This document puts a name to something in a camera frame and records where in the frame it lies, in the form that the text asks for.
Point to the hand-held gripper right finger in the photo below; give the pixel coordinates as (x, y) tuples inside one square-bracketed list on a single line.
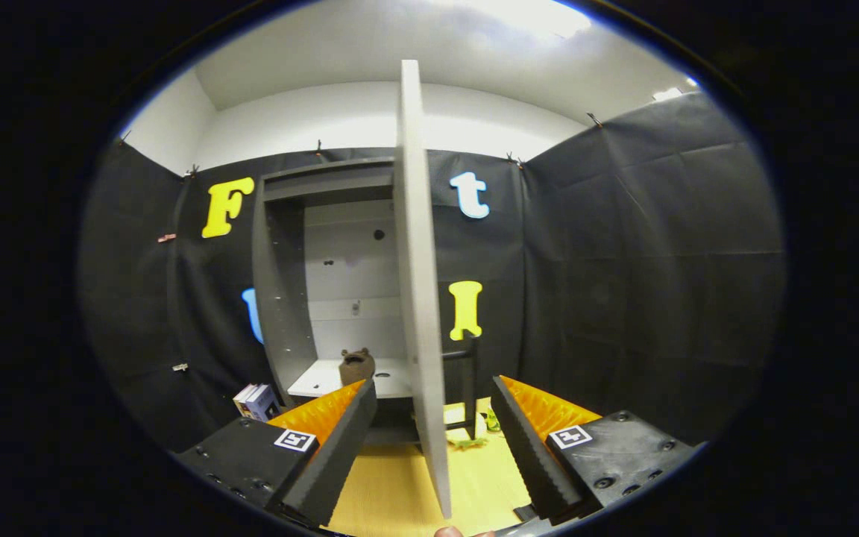
[(530, 455)]

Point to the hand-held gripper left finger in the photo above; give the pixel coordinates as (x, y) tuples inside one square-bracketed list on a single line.
[(336, 459)]

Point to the brown plush shoe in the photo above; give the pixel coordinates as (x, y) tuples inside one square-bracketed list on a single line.
[(356, 369)]

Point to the grey shoe cabinet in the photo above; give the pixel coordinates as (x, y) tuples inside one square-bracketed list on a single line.
[(280, 313)]

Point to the yellow plush toy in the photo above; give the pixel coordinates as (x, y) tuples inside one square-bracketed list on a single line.
[(467, 444)]

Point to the blue paperback book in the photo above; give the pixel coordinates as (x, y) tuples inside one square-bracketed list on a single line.
[(264, 404)]

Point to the beige paperback book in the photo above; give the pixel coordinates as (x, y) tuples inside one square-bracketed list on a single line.
[(241, 401)]

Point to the black backdrop cloth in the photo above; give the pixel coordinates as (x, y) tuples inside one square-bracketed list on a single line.
[(623, 261)]

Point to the small ceiling light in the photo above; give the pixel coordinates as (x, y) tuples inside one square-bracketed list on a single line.
[(668, 94)]

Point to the long ceiling light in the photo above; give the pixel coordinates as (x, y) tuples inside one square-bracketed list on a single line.
[(534, 15)]

